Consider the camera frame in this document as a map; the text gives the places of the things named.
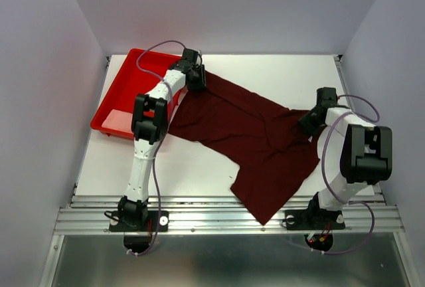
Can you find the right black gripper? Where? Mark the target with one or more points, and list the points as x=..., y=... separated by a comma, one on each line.
x=311, y=129

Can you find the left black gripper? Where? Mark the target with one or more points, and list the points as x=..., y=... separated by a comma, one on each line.
x=201, y=84

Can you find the dark red t shirt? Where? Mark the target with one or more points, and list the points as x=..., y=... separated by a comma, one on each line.
x=262, y=137

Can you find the red plastic tray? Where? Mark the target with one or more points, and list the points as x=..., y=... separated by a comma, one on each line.
x=113, y=116

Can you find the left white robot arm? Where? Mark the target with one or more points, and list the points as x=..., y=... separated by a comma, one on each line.
x=152, y=112

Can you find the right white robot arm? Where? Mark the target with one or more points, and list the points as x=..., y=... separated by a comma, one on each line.
x=366, y=159

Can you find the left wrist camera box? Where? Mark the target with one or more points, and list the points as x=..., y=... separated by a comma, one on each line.
x=192, y=56

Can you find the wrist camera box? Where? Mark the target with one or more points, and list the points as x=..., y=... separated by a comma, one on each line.
x=192, y=56
x=326, y=98

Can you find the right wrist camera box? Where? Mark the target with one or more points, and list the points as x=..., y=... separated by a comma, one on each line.
x=326, y=98

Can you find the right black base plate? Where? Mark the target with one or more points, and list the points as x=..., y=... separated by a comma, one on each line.
x=304, y=220

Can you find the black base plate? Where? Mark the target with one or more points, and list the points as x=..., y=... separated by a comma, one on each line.
x=304, y=220
x=153, y=222

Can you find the aluminium rail frame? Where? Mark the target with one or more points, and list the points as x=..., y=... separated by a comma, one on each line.
x=212, y=239

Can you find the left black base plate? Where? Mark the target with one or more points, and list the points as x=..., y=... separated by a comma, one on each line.
x=153, y=222

